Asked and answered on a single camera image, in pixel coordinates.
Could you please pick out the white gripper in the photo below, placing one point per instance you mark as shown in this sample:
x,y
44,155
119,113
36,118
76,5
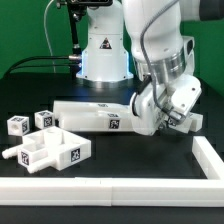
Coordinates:
x,y
156,106

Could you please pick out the white chair seat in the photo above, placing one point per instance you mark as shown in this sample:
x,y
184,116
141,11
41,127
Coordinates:
x,y
51,147

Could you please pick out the white cube nut front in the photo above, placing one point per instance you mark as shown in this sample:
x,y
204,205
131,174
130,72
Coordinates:
x,y
18,125

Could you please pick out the white cube nut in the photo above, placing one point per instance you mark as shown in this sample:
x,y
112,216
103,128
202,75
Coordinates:
x,y
44,119
18,125

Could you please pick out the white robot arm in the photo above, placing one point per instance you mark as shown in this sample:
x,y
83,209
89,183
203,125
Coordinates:
x,y
149,32

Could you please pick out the white long chair back bar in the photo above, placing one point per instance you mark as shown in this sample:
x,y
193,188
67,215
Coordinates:
x,y
95,122

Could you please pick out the white rear chair bar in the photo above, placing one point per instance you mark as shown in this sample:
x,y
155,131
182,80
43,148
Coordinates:
x,y
74,106

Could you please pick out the white L-shaped fence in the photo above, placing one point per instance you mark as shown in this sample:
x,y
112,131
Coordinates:
x,y
206,192

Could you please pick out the white cube nut left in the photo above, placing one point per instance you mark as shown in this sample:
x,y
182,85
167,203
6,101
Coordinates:
x,y
44,119

